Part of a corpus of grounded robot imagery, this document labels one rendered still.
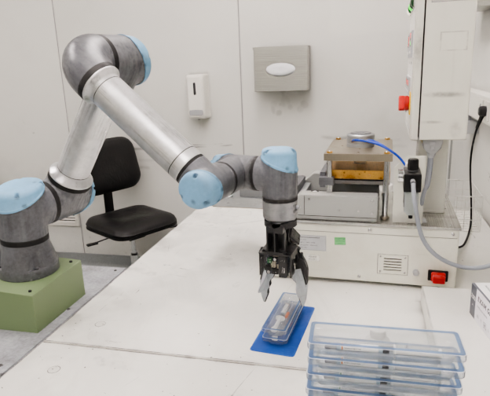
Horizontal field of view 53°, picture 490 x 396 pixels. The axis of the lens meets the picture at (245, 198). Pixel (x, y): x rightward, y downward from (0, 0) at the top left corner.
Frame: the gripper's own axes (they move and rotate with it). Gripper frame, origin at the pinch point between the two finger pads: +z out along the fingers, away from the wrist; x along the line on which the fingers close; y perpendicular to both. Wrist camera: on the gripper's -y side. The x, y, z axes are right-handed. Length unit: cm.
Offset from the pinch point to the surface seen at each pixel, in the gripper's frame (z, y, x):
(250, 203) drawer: -12.7, -32.1, -18.7
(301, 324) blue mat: 7.5, -2.6, 3.3
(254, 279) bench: 7.8, -24.0, -15.5
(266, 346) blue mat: 7.5, 8.7, -1.8
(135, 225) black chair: 35, -131, -123
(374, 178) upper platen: -20.9, -35.0, 16.4
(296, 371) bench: 7.5, 15.8, 6.6
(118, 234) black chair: 37, -120, -127
